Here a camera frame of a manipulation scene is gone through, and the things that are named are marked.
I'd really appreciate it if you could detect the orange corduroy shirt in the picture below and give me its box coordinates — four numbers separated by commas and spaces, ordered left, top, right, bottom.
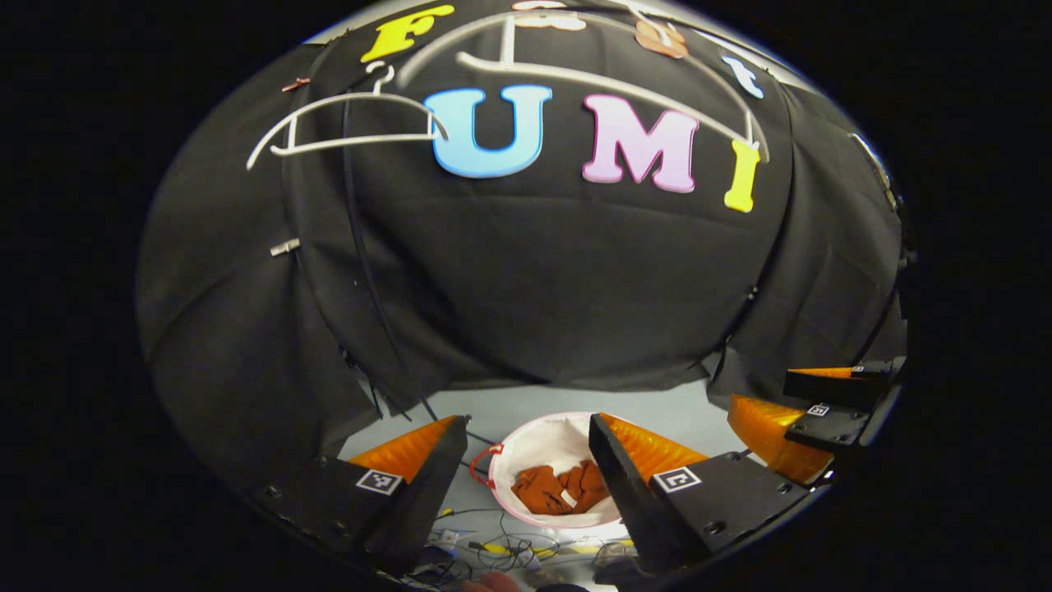
511, 460, 611, 516

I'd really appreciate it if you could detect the white laundry hamper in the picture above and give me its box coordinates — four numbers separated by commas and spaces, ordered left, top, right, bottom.
469, 411, 627, 530

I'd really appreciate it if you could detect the black backdrop cloth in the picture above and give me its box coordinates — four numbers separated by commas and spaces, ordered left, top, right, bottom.
136, 0, 913, 494

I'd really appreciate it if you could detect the white clothes hanger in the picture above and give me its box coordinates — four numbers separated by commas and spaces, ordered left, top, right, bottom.
247, 62, 450, 171
397, 7, 771, 163

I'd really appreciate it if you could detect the black clothes rack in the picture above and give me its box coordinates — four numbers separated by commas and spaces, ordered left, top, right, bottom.
339, 78, 910, 424

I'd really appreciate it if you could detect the floor cables bundle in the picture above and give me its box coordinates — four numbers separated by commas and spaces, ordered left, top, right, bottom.
411, 506, 638, 590

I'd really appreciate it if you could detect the empty white clothes hanger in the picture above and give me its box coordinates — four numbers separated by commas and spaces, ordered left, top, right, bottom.
247, 62, 450, 171

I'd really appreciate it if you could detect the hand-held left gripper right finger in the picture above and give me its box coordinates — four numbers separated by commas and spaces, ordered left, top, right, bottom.
588, 413, 828, 576

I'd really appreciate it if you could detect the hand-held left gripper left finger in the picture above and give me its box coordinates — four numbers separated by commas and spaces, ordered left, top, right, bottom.
245, 415, 472, 578

